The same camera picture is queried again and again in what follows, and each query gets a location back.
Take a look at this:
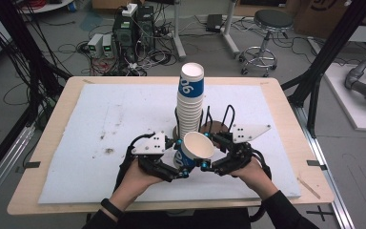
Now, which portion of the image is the aluminium rail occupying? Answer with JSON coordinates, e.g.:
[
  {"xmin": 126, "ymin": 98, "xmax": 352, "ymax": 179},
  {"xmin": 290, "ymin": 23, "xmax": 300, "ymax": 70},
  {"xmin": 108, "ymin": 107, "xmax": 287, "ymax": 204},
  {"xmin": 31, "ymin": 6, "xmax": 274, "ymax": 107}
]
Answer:
[
  {"xmin": 294, "ymin": 104, "xmax": 356, "ymax": 229},
  {"xmin": 0, "ymin": 123, "xmax": 36, "ymax": 213}
]

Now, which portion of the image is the person's left hand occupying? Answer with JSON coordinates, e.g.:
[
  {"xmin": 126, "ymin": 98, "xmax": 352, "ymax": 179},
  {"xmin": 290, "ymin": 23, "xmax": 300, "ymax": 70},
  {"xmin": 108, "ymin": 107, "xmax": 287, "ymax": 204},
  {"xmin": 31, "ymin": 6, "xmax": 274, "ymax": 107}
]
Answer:
[{"xmin": 109, "ymin": 160, "xmax": 163, "ymax": 212}]

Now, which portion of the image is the black tape cross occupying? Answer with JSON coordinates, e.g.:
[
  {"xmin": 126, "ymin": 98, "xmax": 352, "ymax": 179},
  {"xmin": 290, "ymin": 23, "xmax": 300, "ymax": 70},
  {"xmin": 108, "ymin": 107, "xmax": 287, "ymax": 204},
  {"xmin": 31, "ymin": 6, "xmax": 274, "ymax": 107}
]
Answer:
[{"xmin": 306, "ymin": 205, "xmax": 335, "ymax": 222}]

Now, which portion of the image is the white power strip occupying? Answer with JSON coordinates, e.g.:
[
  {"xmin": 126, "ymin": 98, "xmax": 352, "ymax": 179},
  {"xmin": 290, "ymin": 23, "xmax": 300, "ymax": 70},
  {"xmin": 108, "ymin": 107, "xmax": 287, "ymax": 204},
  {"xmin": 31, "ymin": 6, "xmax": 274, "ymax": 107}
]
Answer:
[{"xmin": 121, "ymin": 3, "xmax": 139, "ymax": 17}]

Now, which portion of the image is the black round stool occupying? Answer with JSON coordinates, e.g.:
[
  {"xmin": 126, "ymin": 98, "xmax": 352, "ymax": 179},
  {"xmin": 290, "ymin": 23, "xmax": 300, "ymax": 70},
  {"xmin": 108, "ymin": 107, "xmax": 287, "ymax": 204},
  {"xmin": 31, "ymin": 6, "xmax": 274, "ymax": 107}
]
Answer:
[{"xmin": 238, "ymin": 9, "xmax": 295, "ymax": 78}]

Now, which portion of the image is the black tape strip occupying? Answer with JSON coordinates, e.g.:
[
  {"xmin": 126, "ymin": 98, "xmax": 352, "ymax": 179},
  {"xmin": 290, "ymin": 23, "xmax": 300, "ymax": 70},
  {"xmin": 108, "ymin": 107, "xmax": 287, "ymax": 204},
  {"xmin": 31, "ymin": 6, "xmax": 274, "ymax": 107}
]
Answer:
[
  {"xmin": 306, "ymin": 159, "xmax": 328, "ymax": 171},
  {"xmin": 23, "ymin": 161, "xmax": 42, "ymax": 170}
]

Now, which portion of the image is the left hand-held gripper cable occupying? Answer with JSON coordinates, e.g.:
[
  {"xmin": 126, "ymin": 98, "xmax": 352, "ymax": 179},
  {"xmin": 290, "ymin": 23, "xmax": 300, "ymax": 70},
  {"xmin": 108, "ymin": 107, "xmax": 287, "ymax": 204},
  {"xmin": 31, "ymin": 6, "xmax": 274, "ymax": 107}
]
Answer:
[{"xmin": 113, "ymin": 133, "xmax": 157, "ymax": 192}]

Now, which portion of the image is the right hand-held gripper cable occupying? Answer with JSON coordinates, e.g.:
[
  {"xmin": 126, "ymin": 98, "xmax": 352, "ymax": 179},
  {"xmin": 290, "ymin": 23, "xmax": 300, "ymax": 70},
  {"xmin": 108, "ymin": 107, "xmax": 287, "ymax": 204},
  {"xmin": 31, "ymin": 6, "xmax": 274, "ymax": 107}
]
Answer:
[{"xmin": 249, "ymin": 148, "xmax": 273, "ymax": 223}]

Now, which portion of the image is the tangle of floor cables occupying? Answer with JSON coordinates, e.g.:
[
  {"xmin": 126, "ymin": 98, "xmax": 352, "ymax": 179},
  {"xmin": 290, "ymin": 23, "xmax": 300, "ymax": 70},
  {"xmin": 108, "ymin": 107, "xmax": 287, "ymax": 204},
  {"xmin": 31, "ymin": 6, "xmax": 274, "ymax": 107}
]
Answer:
[{"xmin": 75, "ymin": 18, "xmax": 179, "ymax": 77}]

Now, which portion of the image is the brown cardboard box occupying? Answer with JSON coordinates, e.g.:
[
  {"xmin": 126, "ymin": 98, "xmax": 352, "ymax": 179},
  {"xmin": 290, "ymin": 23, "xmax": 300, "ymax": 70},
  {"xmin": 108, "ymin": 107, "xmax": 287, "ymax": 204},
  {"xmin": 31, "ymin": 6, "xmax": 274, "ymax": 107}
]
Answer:
[{"xmin": 294, "ymin": 0, "xmax": 366, "ymax": 40}]

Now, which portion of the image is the white desk leg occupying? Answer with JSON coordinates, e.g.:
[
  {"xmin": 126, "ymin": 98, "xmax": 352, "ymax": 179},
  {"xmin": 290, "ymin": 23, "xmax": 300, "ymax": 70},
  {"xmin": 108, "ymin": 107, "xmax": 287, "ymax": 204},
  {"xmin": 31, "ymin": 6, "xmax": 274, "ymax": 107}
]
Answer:
[
  {"xmin": 171, "ymin": 0, "xmax": 188, "ymax": 61},
  {"xmin": 221, "ymin": 0, "xmax": 241, "ymax": 58}
]

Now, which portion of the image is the black metal frame post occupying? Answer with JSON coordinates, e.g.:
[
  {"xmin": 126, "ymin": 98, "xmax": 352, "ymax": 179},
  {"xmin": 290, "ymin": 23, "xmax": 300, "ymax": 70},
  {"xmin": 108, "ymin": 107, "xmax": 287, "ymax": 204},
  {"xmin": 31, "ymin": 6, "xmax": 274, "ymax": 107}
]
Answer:
[{"xmin": 280, "ymin": 0, "xmax": 366, "ymax": 138}]

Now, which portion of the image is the brown wire cup holder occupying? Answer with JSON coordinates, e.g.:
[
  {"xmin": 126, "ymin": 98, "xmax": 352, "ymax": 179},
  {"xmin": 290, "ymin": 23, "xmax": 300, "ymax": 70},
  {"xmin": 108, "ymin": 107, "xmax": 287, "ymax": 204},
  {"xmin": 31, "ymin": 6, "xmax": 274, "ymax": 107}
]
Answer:
[{"xmin": 172, "ymin": 104, "xmax": 236, "ymax": 151}]

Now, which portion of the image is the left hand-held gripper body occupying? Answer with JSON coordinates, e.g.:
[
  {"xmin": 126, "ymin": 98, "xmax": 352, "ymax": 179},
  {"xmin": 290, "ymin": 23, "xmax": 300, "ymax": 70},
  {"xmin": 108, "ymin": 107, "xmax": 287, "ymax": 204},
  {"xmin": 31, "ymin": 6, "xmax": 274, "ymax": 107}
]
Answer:
[{"xmin": 131, "ymin": 131, "xmax": 173, "ymax": 182}]

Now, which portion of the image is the blue and white paper cup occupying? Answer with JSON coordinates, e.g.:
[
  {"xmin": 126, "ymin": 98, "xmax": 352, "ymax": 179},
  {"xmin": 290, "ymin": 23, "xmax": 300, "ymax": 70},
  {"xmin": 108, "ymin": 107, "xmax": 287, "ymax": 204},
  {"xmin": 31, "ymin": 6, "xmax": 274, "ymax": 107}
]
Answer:
[{"xmin": 173, "ymin": 131, "xmax": 215, "ymax": 171}]

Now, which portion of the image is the grey bench power supply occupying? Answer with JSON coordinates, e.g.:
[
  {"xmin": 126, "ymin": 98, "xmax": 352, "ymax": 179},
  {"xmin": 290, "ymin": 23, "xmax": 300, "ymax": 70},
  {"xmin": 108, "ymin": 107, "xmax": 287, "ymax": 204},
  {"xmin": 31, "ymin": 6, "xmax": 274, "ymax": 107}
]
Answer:
[
  {"xmin": 87, "ymin": 33, "xmax": 104, "ymax": 58},
  {"xmin": 102, "ymin": 33, "xmax": 115, "ymax": 59}
]

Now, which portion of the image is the person's dark clothing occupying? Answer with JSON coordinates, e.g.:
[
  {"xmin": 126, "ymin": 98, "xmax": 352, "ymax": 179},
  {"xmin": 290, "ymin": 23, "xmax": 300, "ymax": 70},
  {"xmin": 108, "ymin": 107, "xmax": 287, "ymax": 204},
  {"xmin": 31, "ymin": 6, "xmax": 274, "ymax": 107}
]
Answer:
[{"xmin": 117, "ymin": 208, "xmax": 252, "ymax": 229}]

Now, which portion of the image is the hand-held gripper cable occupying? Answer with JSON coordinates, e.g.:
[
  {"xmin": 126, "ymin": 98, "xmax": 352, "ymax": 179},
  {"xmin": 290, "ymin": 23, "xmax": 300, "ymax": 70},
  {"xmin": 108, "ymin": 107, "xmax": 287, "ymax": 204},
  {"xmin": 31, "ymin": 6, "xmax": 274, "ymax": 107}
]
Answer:
[
  {"xmin": 249, "ymin": 148, "xmax": 273, "ymax": 223},
  {"xmin": 113, "ymin": 133, "xmax": 157, "ymax": 192}
]

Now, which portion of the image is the white foam mat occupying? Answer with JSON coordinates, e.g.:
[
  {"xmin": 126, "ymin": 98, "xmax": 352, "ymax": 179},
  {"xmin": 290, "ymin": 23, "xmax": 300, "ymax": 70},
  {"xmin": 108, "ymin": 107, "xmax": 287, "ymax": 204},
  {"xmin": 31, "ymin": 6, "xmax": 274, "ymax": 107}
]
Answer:
[{"xmin": 37, "ymin": 83, "xmax": 302, "ymax": 204}]

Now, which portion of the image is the black computer tower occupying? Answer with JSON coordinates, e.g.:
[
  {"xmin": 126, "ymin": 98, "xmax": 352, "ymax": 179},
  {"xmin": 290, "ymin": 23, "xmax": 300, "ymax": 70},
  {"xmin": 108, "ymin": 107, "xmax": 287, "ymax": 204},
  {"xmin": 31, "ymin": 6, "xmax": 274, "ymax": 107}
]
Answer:
[
  {"xmin": 136, "ymin": 5, "xmax": 156, "ymax": 52},
  {"xmin": 112, "ymin": 12, "xmax": 138, "ymax": 63}
]

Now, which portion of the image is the stack of paper cups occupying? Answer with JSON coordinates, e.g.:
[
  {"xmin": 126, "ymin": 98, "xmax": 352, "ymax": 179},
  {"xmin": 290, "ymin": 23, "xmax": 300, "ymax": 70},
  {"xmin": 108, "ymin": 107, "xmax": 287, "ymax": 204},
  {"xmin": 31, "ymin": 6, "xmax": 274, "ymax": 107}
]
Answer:
[{"xmin": 174, "ymin": 62, "xmax": 205, "ymax": 141}]

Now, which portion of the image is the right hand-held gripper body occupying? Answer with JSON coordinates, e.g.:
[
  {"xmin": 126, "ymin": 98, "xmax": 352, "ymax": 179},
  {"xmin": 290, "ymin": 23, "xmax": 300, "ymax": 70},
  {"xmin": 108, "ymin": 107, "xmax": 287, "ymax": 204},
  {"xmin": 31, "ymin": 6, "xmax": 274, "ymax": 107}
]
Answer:
[{"xmin": 212, "ymin": 123, "xmax": 272, "ymax": 177}]

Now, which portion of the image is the white platform board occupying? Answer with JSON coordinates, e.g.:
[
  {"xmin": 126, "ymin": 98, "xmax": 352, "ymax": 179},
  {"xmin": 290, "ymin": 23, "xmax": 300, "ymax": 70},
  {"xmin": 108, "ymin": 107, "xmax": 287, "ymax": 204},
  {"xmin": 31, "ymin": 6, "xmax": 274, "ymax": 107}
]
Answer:
[{"xmin": 323, "ymin": 62, "xmax": 366, "ymax": 133}]

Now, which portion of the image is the light wooden table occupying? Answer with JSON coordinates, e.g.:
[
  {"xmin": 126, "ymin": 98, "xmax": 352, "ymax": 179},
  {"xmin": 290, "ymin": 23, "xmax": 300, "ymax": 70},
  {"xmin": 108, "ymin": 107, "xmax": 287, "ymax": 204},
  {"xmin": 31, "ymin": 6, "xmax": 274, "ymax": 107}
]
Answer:
[{"xmin": 7, "ymin": 75, "xmax": 336, "ymax": 217}]

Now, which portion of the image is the white round table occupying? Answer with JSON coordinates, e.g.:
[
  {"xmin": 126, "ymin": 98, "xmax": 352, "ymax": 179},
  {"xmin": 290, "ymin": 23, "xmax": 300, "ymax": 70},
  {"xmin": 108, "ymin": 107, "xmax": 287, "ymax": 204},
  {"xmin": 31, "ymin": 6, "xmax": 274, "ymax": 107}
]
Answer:
[{"xmin": 18, "ymin": 0, "xmax": 74, "ymax": 14}]

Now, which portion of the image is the black frame with cable bundle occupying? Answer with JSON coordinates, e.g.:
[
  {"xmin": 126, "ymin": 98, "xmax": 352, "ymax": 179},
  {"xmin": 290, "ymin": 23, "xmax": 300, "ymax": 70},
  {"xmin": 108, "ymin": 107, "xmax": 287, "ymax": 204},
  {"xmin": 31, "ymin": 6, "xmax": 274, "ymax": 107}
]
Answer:
[{"xmin": 0, "ymin": 0, "xmax": 72, "ymax": 187}]

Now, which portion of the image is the person's right hand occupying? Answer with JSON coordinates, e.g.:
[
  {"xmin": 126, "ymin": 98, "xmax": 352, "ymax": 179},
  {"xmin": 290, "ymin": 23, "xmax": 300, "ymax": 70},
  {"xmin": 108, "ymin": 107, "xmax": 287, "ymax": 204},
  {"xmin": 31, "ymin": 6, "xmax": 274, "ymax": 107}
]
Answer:
[{"xmin": 232, "ymin": 158, "xmax": 279, "ymax": 200}]

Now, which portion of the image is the black power adapter box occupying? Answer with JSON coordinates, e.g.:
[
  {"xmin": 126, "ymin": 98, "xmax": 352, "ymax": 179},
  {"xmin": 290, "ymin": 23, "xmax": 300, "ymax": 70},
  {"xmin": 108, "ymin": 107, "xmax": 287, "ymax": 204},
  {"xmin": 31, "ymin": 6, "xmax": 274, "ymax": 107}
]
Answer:
[{"xmin": 206, "ymin": 13, "xmax": 224, "ymax": 33}]

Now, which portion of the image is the black wristband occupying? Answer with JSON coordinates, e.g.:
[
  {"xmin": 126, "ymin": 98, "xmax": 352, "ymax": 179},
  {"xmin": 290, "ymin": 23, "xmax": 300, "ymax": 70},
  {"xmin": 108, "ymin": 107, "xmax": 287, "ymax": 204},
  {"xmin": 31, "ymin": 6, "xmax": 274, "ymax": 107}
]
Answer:
[{"xmin": 100, "ymin": 198, "xmax": 125, "ymax": 219}]

